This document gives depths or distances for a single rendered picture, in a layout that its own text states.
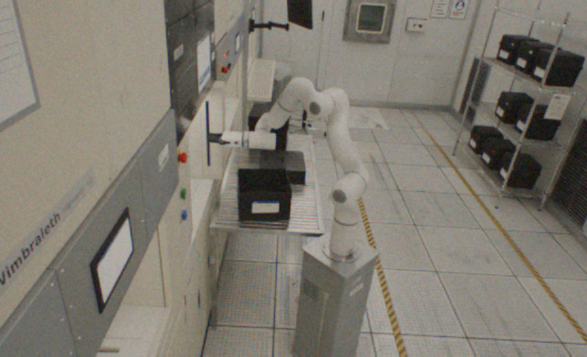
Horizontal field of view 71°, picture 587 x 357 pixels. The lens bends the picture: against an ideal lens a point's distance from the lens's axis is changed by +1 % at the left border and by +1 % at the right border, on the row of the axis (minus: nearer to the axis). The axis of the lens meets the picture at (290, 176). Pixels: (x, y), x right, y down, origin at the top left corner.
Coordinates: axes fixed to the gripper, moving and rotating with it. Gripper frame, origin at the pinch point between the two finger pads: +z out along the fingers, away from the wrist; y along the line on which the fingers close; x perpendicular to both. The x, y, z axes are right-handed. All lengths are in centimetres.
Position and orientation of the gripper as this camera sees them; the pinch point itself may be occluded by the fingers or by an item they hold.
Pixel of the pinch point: (212, 137)
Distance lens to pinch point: 209.4
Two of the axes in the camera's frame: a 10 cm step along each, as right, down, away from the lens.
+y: -0.1, -4.8, 8.8
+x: 0.7, -8.8, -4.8
